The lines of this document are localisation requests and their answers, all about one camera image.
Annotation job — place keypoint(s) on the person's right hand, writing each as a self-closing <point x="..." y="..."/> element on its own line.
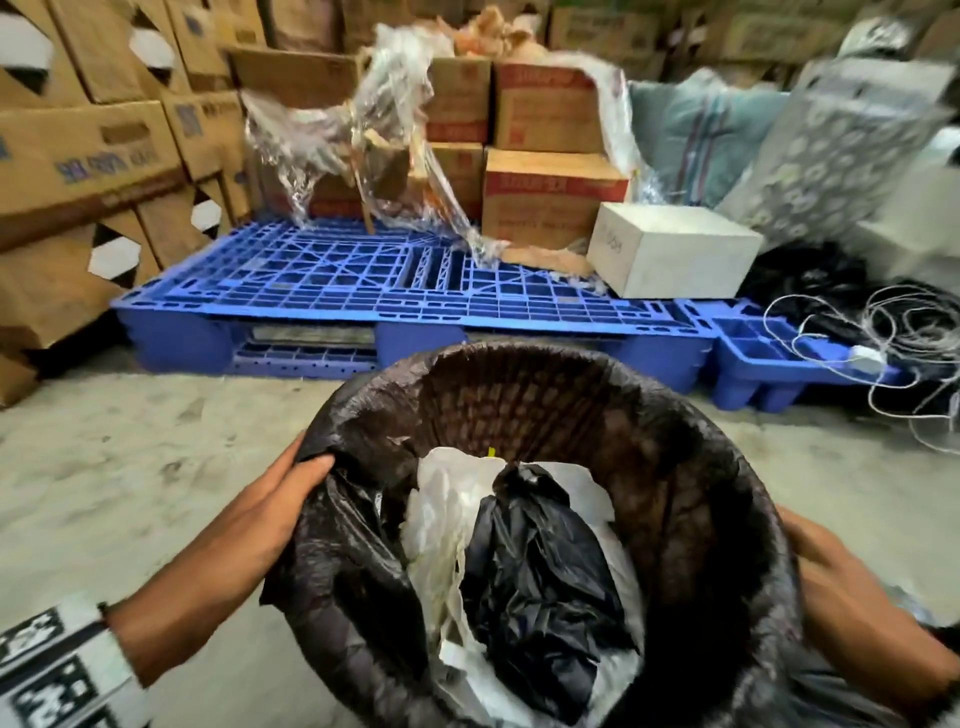
<point x="855" y="622"/>

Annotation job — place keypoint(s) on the person's left hand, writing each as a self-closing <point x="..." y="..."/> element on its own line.
<point x="225" y="570"/>

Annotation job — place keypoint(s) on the black trash bag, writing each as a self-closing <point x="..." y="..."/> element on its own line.
<point x="697" y="540"/>

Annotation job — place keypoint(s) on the pink plastic mesh basket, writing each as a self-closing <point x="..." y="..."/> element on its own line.
<point x="510" y="397"/>

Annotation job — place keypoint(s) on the white plastic trash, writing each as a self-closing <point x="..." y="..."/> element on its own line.
<point x="442" y="510"/>

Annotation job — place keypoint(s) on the grey daisy print bag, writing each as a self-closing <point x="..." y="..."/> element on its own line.
<point x="832" y="157"/>

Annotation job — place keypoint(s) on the left wrist marker band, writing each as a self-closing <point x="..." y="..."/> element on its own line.
<point x="52" y="667"/>

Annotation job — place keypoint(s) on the white power adapter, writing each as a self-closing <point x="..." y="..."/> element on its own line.
<point x="868" y="358"/>

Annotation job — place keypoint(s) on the small blue plastic pallet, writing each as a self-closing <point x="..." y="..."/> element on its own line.
<point x="757" y="352"/>

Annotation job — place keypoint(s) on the large blue plastic pallet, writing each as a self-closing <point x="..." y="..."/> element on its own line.
<point x="300" y="277"/>

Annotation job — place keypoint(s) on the crumpled black plastic wad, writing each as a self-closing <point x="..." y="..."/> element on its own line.
<point x="540" y="585"/>

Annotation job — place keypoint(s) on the white foam box stack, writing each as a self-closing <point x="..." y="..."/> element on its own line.
<point x="922" y="210"/>

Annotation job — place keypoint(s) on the stack of brown cardboard boxes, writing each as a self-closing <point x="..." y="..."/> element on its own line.
<point x="75" y="157"/>

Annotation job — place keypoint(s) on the flat brown cardboard piece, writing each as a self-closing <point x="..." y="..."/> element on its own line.
<point x="547" y="260"/>

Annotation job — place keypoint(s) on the stack of red label boxes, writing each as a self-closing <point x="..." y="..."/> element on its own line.
<point x="547" y="210"/>

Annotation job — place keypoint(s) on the clear plastic wrap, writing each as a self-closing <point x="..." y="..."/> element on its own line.
<point x="390" y="90"/>

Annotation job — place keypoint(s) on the teal striped woven sack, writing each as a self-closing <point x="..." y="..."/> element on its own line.
<point x="697" y="135"/>

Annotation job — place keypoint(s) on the white cap with black logo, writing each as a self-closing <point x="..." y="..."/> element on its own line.
<point x="874" y="37"/>

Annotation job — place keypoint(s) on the torn cardboard scraps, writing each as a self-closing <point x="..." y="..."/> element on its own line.
<point x="487" y="34"/>

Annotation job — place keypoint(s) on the stack of green label boxes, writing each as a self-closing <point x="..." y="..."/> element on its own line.
<point x="600" y="30"/>

